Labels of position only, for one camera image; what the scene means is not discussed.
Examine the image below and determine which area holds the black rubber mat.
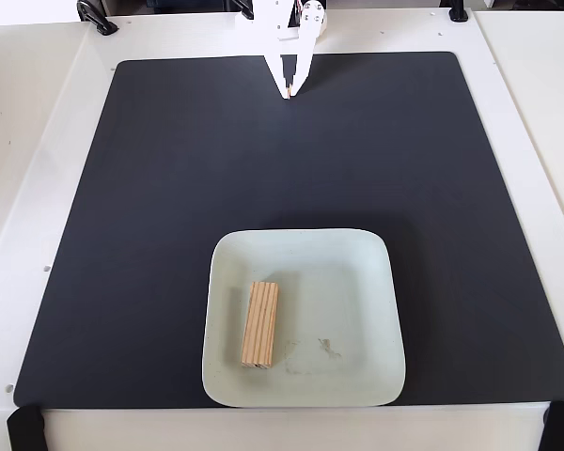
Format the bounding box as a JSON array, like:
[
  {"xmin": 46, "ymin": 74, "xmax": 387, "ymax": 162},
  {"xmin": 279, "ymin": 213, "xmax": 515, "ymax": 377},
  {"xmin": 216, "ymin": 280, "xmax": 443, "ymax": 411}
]
[{"xmin": 12, "ymin": 50, "xmax": 564, "ymax": 409}]

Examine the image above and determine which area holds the black table clamp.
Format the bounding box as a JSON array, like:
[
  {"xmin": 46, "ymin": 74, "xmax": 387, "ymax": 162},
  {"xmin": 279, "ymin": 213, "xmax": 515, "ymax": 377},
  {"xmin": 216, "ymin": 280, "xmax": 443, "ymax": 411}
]
[
  {"xmin": 447, "ymin": 0, "xmax": 472, "ymax": 23},
  {"xmin": 76, "ymin": 0, "xmax": 119, "ymax": 37},
  {"xmin": 229, "ymin": 0, "xmax": 256, "ymax": 21}
]

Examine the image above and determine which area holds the wooden block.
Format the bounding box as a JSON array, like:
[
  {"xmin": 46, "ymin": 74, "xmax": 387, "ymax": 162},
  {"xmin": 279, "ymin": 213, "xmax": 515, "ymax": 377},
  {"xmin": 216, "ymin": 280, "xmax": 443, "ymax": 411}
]
[{"xmin": 240, "ymin": 280, "xmax": 281, "ymax": 370}]

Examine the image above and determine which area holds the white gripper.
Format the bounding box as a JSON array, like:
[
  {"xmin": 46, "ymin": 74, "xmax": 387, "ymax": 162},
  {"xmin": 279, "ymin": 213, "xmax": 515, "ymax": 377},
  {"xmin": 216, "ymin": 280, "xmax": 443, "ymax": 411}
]
[{"xmin": 249, "ymin": 0, "xmax": 329, "ymax": 100}]

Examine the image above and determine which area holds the white square plate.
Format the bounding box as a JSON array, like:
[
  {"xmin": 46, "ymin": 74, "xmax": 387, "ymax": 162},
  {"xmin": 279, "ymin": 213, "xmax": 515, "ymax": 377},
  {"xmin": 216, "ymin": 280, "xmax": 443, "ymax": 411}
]
[{"xmin": 200, "ymin": 227, "xmax": 408, "ymax": 409}]

